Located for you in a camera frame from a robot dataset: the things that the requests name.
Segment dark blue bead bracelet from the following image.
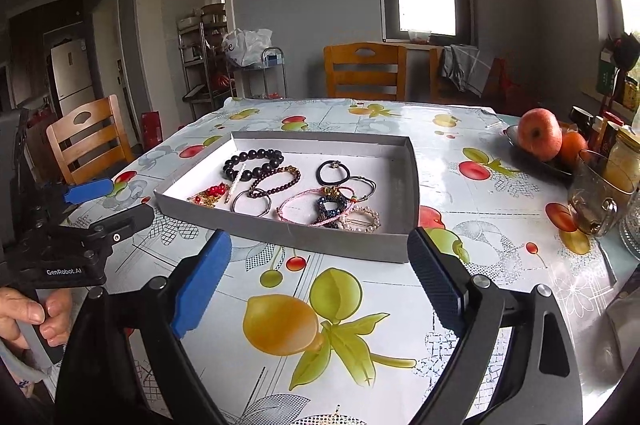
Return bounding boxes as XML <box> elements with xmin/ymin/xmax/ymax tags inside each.
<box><xmin>315</xmin><ymin>195</ymin><xmax>349</xmax><ymax>227</ymax></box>

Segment grey draped cloth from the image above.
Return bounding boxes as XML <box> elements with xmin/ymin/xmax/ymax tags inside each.
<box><xmin>439</xmin><ymin>45</ymin><xmax>494</xmax><ymax>98</ymax></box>

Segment person's left hand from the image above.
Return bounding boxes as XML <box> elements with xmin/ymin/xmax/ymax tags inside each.
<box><xmin>0</xmin><ymin>286</ymin><xmax>74</xmax><ymax>353</ymax></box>

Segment silver refrigerator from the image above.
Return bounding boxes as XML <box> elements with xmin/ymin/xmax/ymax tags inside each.
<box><xmin>49</xmin><ymin>37</ymin><xmax>97</xmax><ymax>116</ymax></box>

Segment grey shallow cardboard box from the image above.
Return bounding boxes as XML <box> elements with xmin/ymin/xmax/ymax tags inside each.
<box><xmin>154</xmin><ymin>131</ymin><xmax>420</xmax><ymax>265</ymax></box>

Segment small metal cart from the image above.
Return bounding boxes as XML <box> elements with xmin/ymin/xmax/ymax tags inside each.
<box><xmin>234</xmin><ymin>46</ymin><xmax>289</xmax><ymax>100</ymax></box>

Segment cut crystal glass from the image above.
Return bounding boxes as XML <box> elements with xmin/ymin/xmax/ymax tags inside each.
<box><xmin>619</xmin><ymin>204</ymin><xmax>640</xmax><ymax>257</ymax></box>

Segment silver bangle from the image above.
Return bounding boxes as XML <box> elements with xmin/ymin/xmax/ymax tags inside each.
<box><xmin>231</xmin><ymin>189</ymin><xmax>274</xmax><ymax>218</ymax></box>

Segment red bag by chair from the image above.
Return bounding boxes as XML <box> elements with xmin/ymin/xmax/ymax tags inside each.
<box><xmin>487</xmin><ymin>54</ymin><xmax>532</xmax><ymax>106</ymax></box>

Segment thin black cord bracelet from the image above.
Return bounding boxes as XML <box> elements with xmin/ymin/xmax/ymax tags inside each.
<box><xmin>345</xmin><ymin>176</ymin><xmax>377</xmax><ymax>202</ymax></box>

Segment wooden chair with draped cloth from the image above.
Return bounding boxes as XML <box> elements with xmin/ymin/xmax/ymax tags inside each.
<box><xmin>429</xmin><ymin>46</ymin><xmax>497</xmax><ymax>104</ymax></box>

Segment red apple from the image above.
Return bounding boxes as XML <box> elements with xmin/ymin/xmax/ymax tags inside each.
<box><xmin>516</xmin><ymin>108</ymin><xmax>563</xmax><ymax>162</ymax></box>

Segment black hair tie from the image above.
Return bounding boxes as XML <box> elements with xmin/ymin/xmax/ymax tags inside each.
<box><xmin>316</xmin><ymin>160</ymin><xmax>354</xmax><ymax>186</ymax></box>

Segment green box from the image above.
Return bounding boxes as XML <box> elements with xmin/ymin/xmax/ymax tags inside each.
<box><xmin>597</xmin><ymin>62</ymin><xmax>619</xmax><ymax>96</ymax></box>

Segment metal shelf rack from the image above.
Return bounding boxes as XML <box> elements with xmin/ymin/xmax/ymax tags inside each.
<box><xmin>177</xmin><ymin>4</ymin><xmax>237</xmax><ymax>106</ymax></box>

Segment large black bead bracelet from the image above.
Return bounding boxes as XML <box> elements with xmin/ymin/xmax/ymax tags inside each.
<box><xmin>222</xmin><ymin>148</ymin><xmax>285</xmax><ymax>182</ymax></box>

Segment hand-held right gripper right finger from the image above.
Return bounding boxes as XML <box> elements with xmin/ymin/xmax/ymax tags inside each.
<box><xmin>407</xmin><ymin>227</ymin><xmax>583</xmax><ymax>425</ymax></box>

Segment fruit print tablecloth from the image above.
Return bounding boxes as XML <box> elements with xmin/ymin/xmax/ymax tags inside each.
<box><xmin>50</xmin><ymin>97</ymin><xmax>640</xmax><ymax>425</ymax></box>

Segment clear crystal bracelet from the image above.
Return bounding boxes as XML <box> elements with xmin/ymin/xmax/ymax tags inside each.
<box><xmin>341</xmin><ymin>206</ymin><xmax>382</xmax><ymax>233</ymax></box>

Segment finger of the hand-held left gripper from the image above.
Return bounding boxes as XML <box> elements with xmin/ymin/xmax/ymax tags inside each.
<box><xmin>75</xmin><ymin>203</ymin><xmax>156</xmax><ymax>266</ymax></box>
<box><xmin>47</xmin><ymin>179</ymin><xmax>115</xmax><ymax>217</ymax></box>

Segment white plastic bag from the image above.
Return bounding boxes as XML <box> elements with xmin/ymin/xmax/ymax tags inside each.
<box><xmin>221</xmin><ymin>29</ymin><xmax>274</xmax><ymax>67</ymax></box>

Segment pearl bracelet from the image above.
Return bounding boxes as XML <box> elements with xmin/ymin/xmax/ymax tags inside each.
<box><xmin>226</xmin><ymin>163</ymin><xmax>247</xmax><ymax>204</ymax></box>

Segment glass jar with yellow contents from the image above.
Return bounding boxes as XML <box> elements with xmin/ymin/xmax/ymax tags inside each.
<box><xmin>602</xmin><ymin>127</ymin><xmax>640</xmax><ymax>194</ymax></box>

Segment orange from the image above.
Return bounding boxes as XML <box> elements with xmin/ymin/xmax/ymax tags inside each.
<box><xmin>557</xmin><ymin>131</ymin><xmax>589</xmax><ymax>166</ymax></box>

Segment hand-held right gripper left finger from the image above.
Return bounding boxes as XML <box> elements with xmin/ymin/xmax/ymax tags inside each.
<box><xmin>54</xmin><ymin>229</ymin><xmax>233</xmax><ymax>425</ymax></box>

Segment red and gold necklace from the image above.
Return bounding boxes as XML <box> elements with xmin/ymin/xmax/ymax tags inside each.
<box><xmin>187</xmin><ymin>183</ymin><xmax>232</xmax><ymax>208</ymax></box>

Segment dark red bead bracelet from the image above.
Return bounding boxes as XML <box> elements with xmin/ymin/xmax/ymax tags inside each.
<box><xmin>247</xmin><ymin>165</ymin><xmax>302</xmax><ymax>200</ymax></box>

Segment red carton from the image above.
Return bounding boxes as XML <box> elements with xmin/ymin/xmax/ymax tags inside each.
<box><xmin>141</xmin><ymin>111</ymin><xmax>164</xmax><ymax>151</ymax></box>

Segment dark flower bouquet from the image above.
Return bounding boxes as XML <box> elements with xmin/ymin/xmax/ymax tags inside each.
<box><xmin>606</xmin><ymin>32</ymin><xmax>640</xmax><ymax>72</ymax></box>

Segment glass mug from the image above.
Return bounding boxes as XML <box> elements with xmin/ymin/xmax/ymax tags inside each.
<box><xmin>567</xmin><ymin>150</ymin><xmax>637</xmax><ymax>237</ymax></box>

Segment wooden chair with oval cutout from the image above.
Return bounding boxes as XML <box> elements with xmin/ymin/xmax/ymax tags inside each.
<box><xmin>46</xmin><ymin>95</ymin><xmax>136</xmax><ymax>186</ymax></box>
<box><xmin>323</xmin><ymin>42</ymin><xmax>407</xmax><ymax>102</ymax></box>

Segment dark fruit plate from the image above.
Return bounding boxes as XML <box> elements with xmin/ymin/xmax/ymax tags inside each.
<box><xmin>502</xmin><ymin>124</ymin><xmax>577</xmax><ymax>178</ymax></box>

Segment pink cord bracelet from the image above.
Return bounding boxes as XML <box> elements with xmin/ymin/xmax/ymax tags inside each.
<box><xmin>276</xmin><ymin>187</ymin><xmax>337</xmax><ymax>226</ymax></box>

